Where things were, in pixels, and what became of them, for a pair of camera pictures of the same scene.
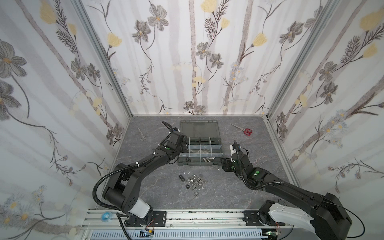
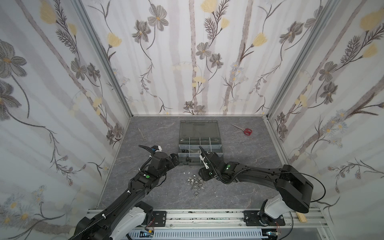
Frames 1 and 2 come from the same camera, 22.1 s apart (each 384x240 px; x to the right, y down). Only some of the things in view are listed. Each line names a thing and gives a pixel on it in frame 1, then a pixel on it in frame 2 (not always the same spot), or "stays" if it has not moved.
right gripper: (228, 164) → (207, 163)
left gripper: (179, 139) → (172, 159)
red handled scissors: (246, 131) stays
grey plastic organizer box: (204, 143) stays
